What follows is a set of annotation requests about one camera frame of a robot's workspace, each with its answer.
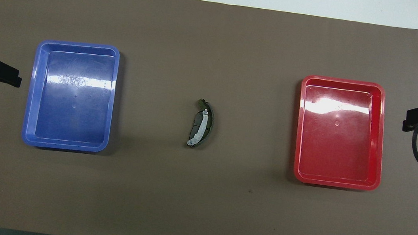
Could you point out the dark brake pad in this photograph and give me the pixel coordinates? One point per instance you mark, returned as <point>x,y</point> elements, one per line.
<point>194,129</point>

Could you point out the black curved tool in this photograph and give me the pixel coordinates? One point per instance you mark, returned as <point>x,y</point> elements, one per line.
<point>208,119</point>

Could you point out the blue plastic tray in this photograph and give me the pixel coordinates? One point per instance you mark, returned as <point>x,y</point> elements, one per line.
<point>69,116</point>

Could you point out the red plastic tray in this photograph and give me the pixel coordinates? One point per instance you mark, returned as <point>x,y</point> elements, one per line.
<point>338,149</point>

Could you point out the brown table mat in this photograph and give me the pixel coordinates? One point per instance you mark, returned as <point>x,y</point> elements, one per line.
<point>198,204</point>

